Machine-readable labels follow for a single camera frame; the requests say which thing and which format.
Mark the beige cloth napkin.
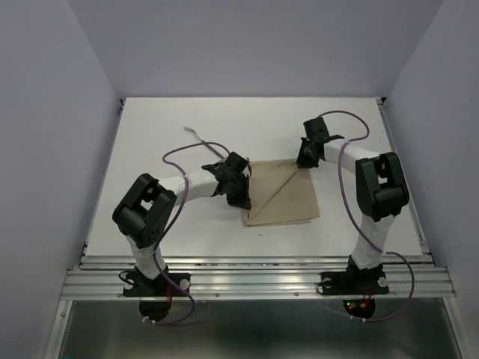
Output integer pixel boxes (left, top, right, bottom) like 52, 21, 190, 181
242, 159, 320, 227

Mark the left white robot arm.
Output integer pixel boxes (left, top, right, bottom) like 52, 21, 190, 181
112, 160, 251, 295

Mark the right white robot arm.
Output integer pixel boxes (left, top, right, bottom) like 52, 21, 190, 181
296, 135, 409, 292

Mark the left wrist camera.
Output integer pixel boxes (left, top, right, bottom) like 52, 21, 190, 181
224, 152, 249, 174

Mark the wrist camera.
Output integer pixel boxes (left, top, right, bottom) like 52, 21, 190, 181
303, 116, 329, 141
224, 152, 249, 174

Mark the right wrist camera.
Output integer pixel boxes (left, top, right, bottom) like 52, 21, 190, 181
303, 116, 329, 141

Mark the aluminium right side rail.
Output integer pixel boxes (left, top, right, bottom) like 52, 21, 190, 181
376, 97, 435, 266

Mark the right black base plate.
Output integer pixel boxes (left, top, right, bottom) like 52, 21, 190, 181
318, 271, 390, 296

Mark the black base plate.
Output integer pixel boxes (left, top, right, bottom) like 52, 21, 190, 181
118, 270, 190, 298
318, 271, 390, 296

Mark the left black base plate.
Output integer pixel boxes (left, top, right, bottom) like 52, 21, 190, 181
118, 270, 190, 298

